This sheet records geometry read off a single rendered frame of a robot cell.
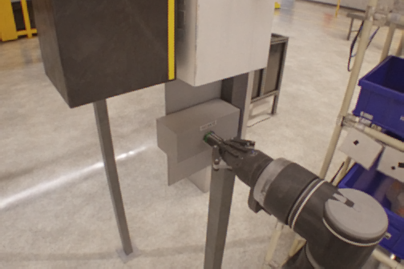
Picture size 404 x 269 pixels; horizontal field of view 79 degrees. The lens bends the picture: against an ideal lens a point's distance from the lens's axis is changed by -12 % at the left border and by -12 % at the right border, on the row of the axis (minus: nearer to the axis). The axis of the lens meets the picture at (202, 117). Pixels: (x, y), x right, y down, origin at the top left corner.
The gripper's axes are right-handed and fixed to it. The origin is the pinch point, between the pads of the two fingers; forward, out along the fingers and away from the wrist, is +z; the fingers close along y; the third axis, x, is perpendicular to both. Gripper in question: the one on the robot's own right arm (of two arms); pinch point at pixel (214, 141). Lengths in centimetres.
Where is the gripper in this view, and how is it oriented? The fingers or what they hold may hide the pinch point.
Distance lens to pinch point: 64.4
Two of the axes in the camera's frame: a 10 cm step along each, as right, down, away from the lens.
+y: -7.7, 2.9, -5.7
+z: -6.4, -4.0, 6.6
